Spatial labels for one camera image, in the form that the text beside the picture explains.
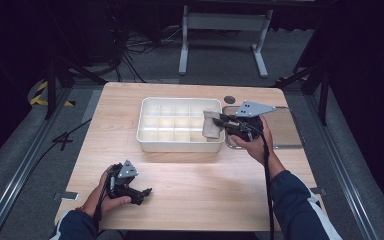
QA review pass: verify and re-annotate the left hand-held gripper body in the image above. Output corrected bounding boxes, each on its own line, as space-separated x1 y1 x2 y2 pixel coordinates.
107 159 142 202

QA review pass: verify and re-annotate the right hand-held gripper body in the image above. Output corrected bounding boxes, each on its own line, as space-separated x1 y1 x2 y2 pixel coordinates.
226 100 277 143

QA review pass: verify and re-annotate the beige cloth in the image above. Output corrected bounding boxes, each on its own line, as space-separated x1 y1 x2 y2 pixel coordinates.
202 110 225 140

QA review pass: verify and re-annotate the white divided storage box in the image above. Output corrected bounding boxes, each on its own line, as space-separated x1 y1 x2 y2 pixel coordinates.
136 96 227 154

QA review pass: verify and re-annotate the person's left hand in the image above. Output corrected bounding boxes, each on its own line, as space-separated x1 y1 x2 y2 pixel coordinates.
82 165 132 216

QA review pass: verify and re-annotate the person's right hand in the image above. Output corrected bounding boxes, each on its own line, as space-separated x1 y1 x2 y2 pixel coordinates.
230 115 278 167

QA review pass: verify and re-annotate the brown metal-rimmed tray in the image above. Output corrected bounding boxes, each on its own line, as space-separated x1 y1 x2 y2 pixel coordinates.
222 105 305 150

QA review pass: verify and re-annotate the black floor tape mark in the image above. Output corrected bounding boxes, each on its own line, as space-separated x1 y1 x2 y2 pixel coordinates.
52 131 74 152

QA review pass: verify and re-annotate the black tripod stand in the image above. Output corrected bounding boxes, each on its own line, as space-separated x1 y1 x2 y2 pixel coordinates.
44 56 108 120
273 63 331 127

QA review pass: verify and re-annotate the yellow black floor tape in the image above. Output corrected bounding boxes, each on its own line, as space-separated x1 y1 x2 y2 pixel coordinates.
29 79 76 108

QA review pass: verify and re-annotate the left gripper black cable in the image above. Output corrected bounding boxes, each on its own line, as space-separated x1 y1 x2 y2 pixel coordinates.
92 181 112 234

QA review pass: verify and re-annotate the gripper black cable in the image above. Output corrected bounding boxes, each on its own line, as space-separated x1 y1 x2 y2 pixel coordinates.
259 131 276 240
92 181 112 234

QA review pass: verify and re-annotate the thin black floor cable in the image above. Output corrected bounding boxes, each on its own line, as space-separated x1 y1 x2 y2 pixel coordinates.
29 118 93 168

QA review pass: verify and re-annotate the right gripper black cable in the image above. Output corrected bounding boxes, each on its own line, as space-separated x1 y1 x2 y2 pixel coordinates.
259 131 276 240

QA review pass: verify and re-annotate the white metal stand frame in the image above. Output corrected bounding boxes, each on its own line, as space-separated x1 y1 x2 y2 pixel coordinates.
178 4 274 79

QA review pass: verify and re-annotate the bundle of black floor cables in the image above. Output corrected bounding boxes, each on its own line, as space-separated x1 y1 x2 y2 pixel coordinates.
113 26 181 83

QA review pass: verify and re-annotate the aluminium floor rail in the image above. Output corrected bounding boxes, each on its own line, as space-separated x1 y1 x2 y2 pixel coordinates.
304 94 379 240
0 87 73 240

